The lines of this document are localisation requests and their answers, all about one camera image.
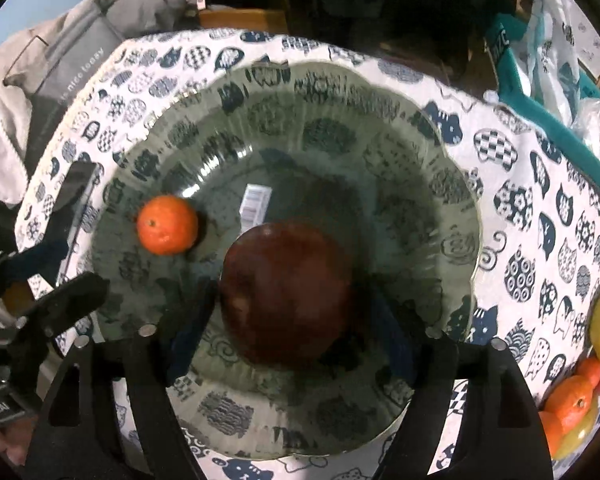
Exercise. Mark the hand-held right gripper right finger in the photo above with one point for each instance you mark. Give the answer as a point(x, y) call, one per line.
point(395, 350)

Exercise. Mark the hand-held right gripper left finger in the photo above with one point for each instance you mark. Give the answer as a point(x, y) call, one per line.
point(182, 355)

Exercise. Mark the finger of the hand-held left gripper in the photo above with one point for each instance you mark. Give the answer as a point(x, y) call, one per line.
point(65, 305)
point(35, 262)

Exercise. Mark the dark red apple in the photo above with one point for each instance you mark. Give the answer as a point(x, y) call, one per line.
point(285, 295)

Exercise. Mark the small mandarin orange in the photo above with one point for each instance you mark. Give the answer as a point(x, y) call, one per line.
point(167, 224)

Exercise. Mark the large orange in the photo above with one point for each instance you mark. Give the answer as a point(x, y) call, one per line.
point(570, 400)

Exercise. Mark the yellow apple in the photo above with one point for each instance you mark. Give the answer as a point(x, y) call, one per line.
point(577, 437)

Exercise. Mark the scalloped glass plate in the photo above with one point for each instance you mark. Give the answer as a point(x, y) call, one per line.
point(330, 135)

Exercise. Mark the person's left hand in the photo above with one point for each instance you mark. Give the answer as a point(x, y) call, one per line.
point(10, 440)

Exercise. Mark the black smartphone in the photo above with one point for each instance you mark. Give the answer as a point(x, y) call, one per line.
point(75, 195)

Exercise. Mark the cat print tablecloth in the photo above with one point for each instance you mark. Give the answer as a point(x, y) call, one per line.
point(530, 210)

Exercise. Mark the small reddish orange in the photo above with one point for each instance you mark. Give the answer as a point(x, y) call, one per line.
point(591, 371)

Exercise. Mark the teal cardboard box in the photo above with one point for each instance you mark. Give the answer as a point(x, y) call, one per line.
point(570, 145)

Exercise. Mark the grey hoodie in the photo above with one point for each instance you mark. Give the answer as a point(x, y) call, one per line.
point(145, 0)

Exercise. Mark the wooden drawer box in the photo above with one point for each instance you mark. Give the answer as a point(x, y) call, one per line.
point(245, 20)

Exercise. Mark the white printed plastic bag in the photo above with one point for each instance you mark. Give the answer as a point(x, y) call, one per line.
point(555, 35)

